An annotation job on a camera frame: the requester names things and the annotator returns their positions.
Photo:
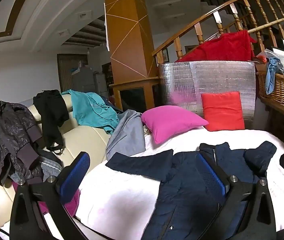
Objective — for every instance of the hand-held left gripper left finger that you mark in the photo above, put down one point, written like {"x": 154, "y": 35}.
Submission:
{"x": 75, "y": 177}

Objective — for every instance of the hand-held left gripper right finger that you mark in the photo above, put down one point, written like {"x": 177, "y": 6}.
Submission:
{"x": 212, "y": 177}

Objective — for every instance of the navy blue jacket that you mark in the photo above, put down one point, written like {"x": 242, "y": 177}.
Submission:
{"x": 177, "y": 195}

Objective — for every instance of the grey knit garment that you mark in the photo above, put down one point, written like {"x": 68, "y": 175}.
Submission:
{"x": 48, "y": 166}

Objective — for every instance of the magenta cloth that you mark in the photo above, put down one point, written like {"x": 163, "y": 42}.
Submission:
{"x": 70, "y": 207}

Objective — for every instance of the cream leather sofa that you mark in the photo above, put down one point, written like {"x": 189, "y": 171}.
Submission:
{"x": 82, "y": 140}

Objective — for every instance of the dark wooden sideboard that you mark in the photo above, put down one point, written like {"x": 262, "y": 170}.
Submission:
{"x": 282, "y": 120}

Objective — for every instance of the white textured bedspread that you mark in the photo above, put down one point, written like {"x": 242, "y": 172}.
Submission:
{"x": 122, "y": 200}

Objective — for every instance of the teal shirt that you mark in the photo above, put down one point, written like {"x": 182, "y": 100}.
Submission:
{"x": 92, "y": 112}

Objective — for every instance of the magenta pillow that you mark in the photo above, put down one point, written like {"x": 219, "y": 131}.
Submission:
{"x": 172, "y": 122}

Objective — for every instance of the red pillow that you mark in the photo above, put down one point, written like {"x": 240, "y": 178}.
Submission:
{"x": 222, "y": 110}

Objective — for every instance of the black pants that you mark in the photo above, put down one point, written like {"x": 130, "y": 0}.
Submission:
{"x": 51, "y": 110}

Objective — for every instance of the wicker basket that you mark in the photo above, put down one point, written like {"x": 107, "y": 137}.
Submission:
{"x": 279, "y": 90}

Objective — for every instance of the black puffer jacket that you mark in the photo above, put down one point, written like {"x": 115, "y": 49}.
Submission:
{"x": 9, "y": 135}

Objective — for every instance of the blue cloth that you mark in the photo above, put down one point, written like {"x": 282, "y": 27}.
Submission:
{"x": 272, "y": 72}

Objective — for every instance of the grey cabinet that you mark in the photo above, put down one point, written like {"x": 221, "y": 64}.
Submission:
{"x": 83, "y": 80}

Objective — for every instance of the silver foil insulation sheet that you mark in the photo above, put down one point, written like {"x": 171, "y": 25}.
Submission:
{"x": 219, "y": 77}

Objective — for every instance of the dark wooden door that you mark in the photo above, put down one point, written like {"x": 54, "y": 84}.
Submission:
{"x": 65, "y": 72}

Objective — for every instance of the wooden pillar base cabinet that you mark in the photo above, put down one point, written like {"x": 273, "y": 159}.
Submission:
{"x": 132, "y": 83}

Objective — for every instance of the clear plastic bag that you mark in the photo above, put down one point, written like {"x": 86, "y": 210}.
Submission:
{"x": 269, "y": 55}

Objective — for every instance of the red blanket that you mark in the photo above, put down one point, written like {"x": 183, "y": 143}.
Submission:
{"x": 224, "y": 47}

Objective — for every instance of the wooden stair railing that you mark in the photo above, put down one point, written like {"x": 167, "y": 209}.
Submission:
{"x": 198, "y": 33}

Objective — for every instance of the framed wall picture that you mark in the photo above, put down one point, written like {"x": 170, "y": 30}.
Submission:
{"x": 166, "y": 55}

